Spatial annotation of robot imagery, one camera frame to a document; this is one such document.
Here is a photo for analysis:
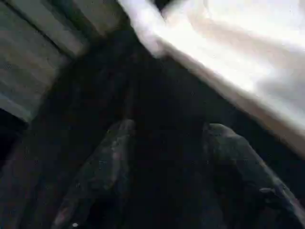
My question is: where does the white plastic table top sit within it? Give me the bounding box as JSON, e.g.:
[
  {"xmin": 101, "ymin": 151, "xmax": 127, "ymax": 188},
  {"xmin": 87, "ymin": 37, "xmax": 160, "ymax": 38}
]
[{"xmin": 118, "ymin": 0, "xmax": 305, "ymax": 153}]

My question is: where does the black work mat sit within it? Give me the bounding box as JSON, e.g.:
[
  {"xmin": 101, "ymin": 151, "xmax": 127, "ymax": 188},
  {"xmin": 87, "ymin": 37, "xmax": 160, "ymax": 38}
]
[{"xmin": 0, "ymin": 0, "xmax": 305, "ymax": 229}]

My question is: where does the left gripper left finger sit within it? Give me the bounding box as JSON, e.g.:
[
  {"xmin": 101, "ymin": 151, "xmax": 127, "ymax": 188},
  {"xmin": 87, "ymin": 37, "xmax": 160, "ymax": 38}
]
[{"xmin": 51, "ymin": 119, "xmax": 136, "ymax": 229}]

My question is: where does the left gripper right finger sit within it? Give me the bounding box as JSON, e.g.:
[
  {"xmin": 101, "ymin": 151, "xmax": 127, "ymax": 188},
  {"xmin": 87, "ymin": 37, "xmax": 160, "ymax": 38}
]
[{"xmin": 202, "ymin": 123, "xmax": 305, "ymax": 229}]

